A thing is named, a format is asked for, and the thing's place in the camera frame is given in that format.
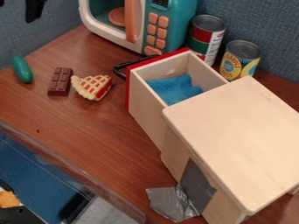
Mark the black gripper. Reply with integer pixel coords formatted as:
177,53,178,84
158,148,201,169
24,0,48,24

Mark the drawer with red front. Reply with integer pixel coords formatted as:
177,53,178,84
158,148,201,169
112,47,231,152

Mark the green toy cucumber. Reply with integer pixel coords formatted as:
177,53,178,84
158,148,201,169
10,55,36,85

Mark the brown toy chocolate bar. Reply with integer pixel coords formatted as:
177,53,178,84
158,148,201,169
46,66,75,97

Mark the toy pie slice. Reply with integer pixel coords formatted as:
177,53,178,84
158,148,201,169
70,74,115,102

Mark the teal toy microwave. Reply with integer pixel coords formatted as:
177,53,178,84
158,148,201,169
77,0,199,57

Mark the blue cloth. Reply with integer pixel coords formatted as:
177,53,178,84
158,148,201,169
145,73,205,107

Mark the red and green can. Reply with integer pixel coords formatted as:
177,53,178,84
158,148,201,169
185,14,228,67

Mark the yellow and blue can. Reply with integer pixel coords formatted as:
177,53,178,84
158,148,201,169
218,39,263,82

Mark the grey tape piece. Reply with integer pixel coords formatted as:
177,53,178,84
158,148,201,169
144,157,219,223

